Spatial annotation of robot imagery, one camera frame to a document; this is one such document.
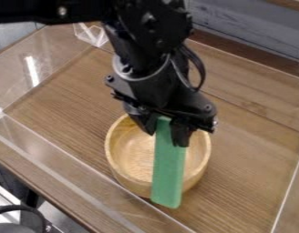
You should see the long green block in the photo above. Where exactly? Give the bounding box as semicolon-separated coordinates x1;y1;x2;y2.
150;116;186;208

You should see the clear acrylic tray wall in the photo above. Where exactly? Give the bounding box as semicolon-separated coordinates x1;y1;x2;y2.
0;112;194;233

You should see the black cable bottom left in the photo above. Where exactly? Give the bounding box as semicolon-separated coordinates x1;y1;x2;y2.
0;204;48;233

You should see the brown wooden bowl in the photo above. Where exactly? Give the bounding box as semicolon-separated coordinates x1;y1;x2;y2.
104;115;211;198

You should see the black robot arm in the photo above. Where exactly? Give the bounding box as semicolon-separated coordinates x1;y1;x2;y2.
0;0;217;147

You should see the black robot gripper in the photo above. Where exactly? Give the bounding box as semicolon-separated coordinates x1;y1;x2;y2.
106;54;217;147

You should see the clear acrylic corner bracket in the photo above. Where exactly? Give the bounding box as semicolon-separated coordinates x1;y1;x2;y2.
74;23;108;47

